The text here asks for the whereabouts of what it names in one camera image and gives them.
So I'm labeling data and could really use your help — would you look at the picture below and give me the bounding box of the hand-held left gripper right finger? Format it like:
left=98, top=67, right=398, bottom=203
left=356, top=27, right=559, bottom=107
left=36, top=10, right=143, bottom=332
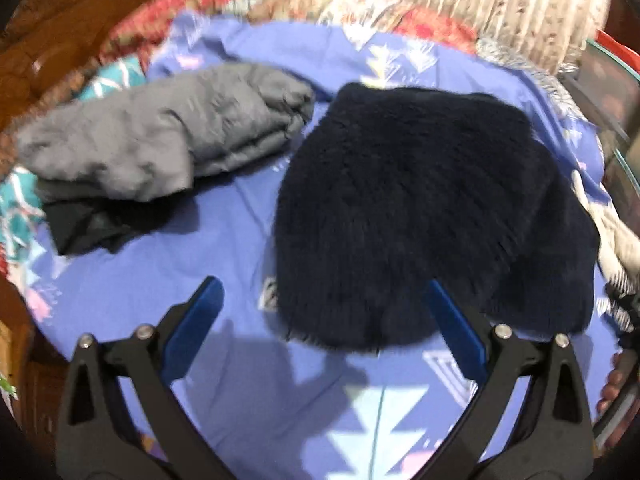
left=425, top=280, right=596, bottom=480

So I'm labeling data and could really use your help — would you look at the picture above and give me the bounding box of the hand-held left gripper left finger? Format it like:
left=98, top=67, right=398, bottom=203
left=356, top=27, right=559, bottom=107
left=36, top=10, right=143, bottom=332
left=55, top=275, right=236, bottom=480

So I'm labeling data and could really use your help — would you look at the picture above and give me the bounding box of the navy fleece jacket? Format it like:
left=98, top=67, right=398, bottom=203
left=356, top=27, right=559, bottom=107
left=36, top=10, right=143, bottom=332
left=272, top=82, right=601, bottom=356

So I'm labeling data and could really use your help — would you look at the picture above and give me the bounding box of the grey puffer jacket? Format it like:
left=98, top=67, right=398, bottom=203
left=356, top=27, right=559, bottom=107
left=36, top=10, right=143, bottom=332
left=15, top=62, right=316, bottom=203

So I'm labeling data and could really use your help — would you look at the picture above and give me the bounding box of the person's right hand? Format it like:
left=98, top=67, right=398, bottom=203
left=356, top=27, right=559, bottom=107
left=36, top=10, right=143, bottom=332
left=597, top=349, right=635, bottom=413

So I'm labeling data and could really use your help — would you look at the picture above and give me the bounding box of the white patterned fleece garment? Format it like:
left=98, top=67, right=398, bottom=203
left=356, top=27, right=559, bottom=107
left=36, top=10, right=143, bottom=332
left=570, top=170, right=640, bottom=331

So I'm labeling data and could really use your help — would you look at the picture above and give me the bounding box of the blue printed bedsheet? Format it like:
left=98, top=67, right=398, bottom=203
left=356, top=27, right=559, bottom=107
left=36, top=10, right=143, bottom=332
left=20, top=10, right=621, bottom=480

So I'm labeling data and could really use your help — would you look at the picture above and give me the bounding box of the black garment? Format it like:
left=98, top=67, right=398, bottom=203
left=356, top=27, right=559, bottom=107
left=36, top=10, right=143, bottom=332
left=35, top=180, right=166, bottom=256

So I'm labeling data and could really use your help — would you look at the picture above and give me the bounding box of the teal patterned cloth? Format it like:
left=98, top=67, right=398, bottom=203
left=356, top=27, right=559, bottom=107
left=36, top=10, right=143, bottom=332
left=0, top=55, right=146, bottom=281

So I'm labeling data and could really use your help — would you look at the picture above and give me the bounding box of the glass top table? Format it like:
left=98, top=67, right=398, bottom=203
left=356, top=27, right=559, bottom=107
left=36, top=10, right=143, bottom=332
left=565, top=30, right=640, bottom=201

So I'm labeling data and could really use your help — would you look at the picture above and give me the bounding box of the carved wooden headboard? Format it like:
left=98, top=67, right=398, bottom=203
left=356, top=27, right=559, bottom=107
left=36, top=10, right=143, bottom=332
left=0, top=0, right=191, bottom=131

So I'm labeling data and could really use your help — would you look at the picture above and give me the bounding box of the beige leaf-print curtain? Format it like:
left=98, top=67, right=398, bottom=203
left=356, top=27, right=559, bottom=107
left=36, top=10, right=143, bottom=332
left=195, top=0, right=613, bottom=73

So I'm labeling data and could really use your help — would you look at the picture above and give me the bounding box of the wooden bed frame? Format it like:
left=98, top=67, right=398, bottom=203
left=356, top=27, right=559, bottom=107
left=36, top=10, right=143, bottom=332
left=0, top=280, right=66, bottom=441

